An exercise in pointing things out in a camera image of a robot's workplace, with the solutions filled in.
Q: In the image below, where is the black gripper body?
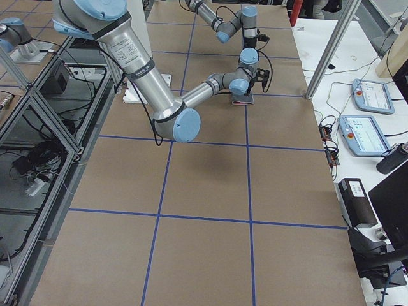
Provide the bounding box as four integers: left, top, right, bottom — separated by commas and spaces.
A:
244, 35, 270, 48
247, 68, 270, 95

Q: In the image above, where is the pink towel with grey edge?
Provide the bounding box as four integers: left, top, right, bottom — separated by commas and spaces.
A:
231, 93, 254, 106

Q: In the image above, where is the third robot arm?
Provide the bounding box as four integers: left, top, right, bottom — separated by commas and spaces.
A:
1, 17, 54, 64

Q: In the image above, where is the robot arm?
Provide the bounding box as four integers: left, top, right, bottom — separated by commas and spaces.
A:
185, 1, 270, 48
53, 1, 270, 143

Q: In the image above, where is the orange black electronics board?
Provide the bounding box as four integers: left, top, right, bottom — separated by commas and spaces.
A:
319, 124, 339, 168

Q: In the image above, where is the upper teach pendant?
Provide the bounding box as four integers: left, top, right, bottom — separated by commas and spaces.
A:
352, 79, 395, 115

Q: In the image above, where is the teach pendant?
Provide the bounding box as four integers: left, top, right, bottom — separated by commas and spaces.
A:
339, 115, 391, 157
352, 79, 395, 115

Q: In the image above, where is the lower teach pendant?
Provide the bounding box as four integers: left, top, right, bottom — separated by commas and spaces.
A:
339, 115, 391, 157

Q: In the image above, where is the black box with label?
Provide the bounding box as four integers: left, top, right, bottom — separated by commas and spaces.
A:
338, 178, 378, 228

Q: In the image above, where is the blue tape line crosswise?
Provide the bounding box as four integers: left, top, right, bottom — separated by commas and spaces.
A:
98, 135, 324, 152

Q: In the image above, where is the black monitor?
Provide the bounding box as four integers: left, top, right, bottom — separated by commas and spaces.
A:
368, 166, 407, 249

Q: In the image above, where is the blue tape line lengthwise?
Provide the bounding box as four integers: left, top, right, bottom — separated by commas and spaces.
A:
244, 106, 256, 306

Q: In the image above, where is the black monitor stand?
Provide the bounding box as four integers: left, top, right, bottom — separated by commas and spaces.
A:
347, 228, 407, 289

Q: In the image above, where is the white power strip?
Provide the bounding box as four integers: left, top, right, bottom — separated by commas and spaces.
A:
25, 178, 45, 196

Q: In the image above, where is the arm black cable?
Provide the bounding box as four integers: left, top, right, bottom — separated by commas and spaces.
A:
95, 41, 165, 147
215, 6, 273, 94

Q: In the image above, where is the aluminium frame post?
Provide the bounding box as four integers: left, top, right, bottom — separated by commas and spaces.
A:
305, 0, 361, 101

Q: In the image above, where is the aluminium frame rack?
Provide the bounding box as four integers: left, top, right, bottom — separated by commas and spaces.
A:
1, 38, 120, 305

